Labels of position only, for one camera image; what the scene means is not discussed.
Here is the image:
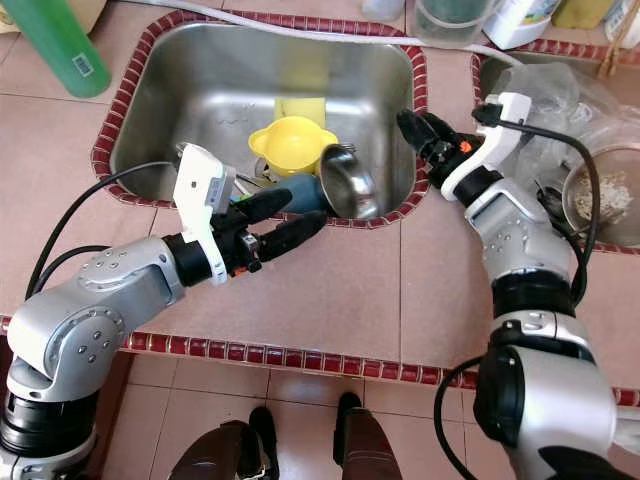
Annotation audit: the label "yellow scouring sponge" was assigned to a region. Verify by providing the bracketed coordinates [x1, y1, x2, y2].
[275, 95, 326, 126]

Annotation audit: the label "metal strainer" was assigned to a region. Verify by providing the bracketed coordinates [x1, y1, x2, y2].
[560, 145, 640, 249]

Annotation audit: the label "thick yellow sponge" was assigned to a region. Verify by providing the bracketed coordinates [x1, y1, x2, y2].
[555, 0, 616, 29]

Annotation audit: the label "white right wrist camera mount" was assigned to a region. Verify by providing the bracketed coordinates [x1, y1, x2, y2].
[440, 92, 533, 204]

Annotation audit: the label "teal plastic cup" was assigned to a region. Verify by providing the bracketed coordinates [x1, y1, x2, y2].
[280, 172, 346, 216]

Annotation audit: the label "small steel bowl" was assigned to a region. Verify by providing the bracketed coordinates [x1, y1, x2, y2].
[318, 143, 381, 221]

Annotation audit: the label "clear plastic bag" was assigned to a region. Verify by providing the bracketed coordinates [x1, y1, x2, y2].
[495, 62, 640, 191]

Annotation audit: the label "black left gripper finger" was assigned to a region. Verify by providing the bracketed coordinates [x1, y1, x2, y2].
[236, 187, 289, 224]
[257, 212, 329, 266]

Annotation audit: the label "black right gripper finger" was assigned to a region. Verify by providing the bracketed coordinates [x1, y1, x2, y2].
[410, 110, 456, 141]
[397, 112, 441, 159]

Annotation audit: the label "brown wooden chopsticks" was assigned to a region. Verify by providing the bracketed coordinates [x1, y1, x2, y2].
[598, 15, 629, 79]

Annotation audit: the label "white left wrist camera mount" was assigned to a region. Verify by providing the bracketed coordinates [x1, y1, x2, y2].
[175, 143, 236, 283]

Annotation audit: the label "white detergent bottle yellow cap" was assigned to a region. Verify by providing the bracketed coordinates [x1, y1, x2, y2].
[500, 0, 566, 49]

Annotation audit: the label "clear plastic mug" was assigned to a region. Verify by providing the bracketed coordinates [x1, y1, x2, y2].
[360, 0, 406, 21]

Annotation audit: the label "yellow plastic funnel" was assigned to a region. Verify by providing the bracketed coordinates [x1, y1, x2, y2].
[248, 117, 339, 181]

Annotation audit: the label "clear plastic measuring jug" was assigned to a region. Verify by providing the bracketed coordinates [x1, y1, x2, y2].
[410, 0, 501, 46]

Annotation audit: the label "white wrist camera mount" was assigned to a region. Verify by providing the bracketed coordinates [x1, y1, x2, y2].
[440, 92, 533, 204]
[175, 143, 236, 283]

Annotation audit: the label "white flat hose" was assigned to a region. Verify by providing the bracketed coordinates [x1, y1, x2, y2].
[150, 0, 521, 66]

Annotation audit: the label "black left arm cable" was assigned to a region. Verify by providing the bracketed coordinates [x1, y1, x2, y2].
[25, 160, 181, 301]

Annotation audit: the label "steel sink basin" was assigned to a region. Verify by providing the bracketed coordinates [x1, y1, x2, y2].
[92, 10, 429, 229]
[470, 40, 640, 251]

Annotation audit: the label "green liquid bottle blue cap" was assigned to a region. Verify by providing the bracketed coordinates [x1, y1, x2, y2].
[8, 0, 113, 99]

